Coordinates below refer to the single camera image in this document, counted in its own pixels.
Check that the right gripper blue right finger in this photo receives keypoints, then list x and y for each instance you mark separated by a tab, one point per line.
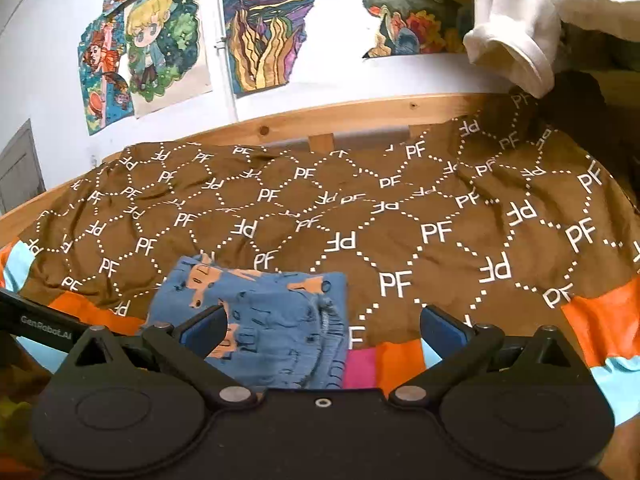
443	333

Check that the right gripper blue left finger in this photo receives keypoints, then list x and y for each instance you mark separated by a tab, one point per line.
203	333

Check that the blue patterned children's pants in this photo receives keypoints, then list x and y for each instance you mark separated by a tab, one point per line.
284	330

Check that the brown PF patterned blanket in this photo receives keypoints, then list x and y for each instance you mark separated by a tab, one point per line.
510	215

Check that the grey door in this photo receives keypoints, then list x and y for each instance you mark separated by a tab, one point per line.
20	172

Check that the red-haired cartoon poster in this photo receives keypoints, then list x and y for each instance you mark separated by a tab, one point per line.
105	92

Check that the blond anime character poster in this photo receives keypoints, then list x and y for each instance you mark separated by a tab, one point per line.
166	53

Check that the colourful landscape painting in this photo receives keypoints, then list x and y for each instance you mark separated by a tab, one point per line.
412	27

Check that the white hanging garment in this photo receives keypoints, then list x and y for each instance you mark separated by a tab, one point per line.
518	39

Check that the starry night swirl painting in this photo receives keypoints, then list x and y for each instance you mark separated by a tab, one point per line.
263	40

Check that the wooden bed frame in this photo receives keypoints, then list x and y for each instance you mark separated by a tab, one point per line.
318	126

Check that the white wall pipe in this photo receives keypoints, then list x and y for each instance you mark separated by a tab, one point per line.
223	51

